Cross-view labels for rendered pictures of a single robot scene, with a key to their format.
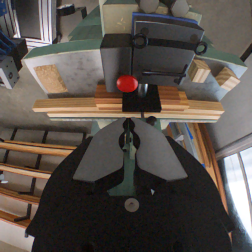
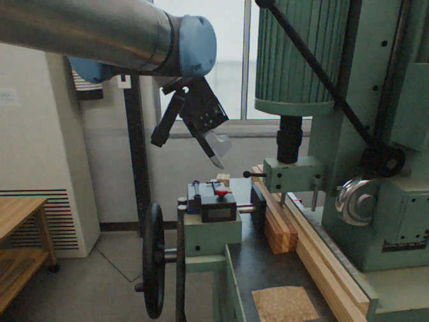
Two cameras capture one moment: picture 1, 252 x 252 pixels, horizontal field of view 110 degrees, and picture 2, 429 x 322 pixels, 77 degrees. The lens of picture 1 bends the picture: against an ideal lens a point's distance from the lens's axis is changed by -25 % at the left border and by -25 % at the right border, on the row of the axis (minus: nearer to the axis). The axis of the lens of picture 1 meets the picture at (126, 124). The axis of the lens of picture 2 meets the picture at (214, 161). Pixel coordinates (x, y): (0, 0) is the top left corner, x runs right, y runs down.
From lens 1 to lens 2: 0.57 m
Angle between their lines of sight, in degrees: 74
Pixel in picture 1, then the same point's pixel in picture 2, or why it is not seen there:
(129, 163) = (327, 160)
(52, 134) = not seen: outside the picture
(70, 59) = (242, 273)
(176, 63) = (207, 186)
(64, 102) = (322, 283)
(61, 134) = not seen: outside the picture
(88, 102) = (303, 253)
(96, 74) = (258, 253)
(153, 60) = (208, 192)
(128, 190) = (332, 127)
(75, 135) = not seen: outside the picture
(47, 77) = (270, 295)
